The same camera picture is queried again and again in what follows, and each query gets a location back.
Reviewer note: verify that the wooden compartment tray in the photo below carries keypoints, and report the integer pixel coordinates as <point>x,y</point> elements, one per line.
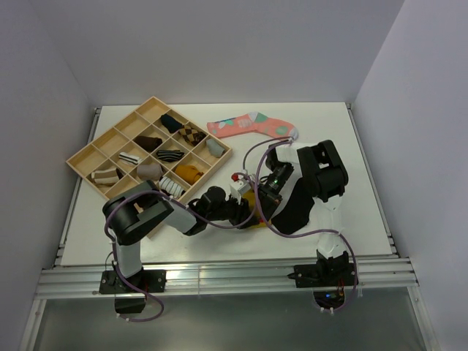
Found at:
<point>102,152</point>

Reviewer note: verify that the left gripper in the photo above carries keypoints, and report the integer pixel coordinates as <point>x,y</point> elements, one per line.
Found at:
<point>242,212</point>

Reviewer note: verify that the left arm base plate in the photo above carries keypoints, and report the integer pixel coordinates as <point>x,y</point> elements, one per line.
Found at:
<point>152,281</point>

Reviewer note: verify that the rolled argyle brown sock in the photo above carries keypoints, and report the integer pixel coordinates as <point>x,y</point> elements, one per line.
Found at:
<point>191,135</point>

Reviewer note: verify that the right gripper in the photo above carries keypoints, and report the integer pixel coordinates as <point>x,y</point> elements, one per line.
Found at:
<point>270,201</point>

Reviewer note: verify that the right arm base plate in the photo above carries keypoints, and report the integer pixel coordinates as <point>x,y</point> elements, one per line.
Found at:
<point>322,274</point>

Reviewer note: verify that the aluminium frame rail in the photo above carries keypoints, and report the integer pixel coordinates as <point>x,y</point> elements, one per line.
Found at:
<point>261,276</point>

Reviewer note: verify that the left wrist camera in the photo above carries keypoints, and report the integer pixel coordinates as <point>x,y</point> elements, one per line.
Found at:
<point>239,186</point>

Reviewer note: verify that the rolled white striped sock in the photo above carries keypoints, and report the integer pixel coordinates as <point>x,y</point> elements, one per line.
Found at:
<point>171,187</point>

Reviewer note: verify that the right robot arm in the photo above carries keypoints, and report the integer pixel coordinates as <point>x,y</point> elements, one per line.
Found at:
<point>323,177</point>

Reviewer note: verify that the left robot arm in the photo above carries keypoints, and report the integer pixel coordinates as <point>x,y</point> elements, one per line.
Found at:
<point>133,214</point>

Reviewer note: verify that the pink patterned sock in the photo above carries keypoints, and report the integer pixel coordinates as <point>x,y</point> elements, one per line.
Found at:
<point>254,122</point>

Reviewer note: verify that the rolled black striped sock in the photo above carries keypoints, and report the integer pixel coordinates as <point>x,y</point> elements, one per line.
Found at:
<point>169,156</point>

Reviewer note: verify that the rolled dark navy sock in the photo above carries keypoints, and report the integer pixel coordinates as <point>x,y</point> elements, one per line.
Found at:
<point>171,124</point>

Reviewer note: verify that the mustard yellow sock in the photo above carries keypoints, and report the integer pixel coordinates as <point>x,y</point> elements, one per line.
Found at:
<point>252,199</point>

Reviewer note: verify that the rolled brown white sock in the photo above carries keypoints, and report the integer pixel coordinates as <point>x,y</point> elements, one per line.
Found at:
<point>106,177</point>

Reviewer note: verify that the rolled white black sock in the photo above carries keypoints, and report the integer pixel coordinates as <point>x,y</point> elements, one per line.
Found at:
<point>129,159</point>

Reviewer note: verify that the rolled grey sock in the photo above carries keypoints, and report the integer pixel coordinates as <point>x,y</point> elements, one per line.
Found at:
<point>214,148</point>

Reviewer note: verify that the rolled beige sock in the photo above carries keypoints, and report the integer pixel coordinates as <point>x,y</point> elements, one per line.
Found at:
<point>151,171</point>

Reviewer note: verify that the rolled mustard sock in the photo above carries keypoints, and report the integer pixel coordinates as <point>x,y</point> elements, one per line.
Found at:
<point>189,173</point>

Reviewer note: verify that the rolled dark brown sock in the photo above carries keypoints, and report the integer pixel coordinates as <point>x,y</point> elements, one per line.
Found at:
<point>148,143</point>

